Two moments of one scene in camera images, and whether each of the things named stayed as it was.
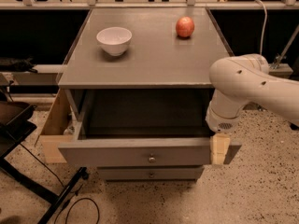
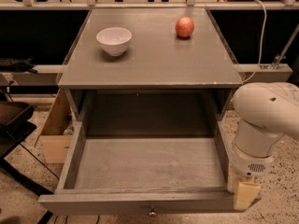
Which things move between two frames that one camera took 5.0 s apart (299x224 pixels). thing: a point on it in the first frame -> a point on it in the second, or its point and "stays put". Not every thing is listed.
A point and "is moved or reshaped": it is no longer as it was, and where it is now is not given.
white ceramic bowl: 114,40 stays put
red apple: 185,26 stays put
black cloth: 8,64 stays put
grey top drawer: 141,129 is moved or reshaped
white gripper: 219,122 -> 250,166
